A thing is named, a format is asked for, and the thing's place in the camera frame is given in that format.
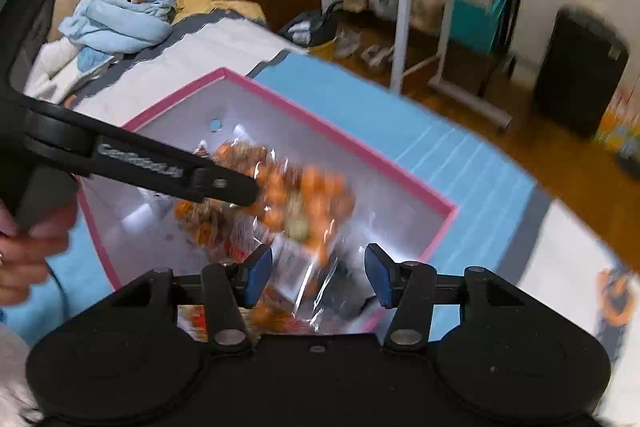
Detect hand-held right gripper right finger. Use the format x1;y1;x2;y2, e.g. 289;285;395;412
363;243;527;354

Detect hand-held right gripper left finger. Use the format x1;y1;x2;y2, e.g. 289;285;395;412
106;244;275;356

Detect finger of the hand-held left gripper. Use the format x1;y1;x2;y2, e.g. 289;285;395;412
189;163;262;208

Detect clear bag of coated peanuts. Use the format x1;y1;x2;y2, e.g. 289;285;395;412
192;139;358;269
172;199;321;338

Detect pink cardboard box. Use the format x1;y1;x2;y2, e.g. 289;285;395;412
75;67;461;335

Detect person's left hand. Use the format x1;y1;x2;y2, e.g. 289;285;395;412
0;197;79;308

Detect blue striped bedsheet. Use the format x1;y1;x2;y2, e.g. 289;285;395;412
0;14;640;358

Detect plush goose toy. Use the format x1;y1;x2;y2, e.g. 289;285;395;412
59;0;177;58

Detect black and yellow bag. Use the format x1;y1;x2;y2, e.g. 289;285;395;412
279;6;340;54

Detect teal shopping bag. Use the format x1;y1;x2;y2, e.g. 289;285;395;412
449;0;510;56

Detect colourful cardboard box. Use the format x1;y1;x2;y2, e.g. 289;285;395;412
594;91;640;160

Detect black air purifier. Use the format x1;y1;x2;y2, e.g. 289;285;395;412
531;6;631;138

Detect white table frame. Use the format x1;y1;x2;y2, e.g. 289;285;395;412
389;0;515;131

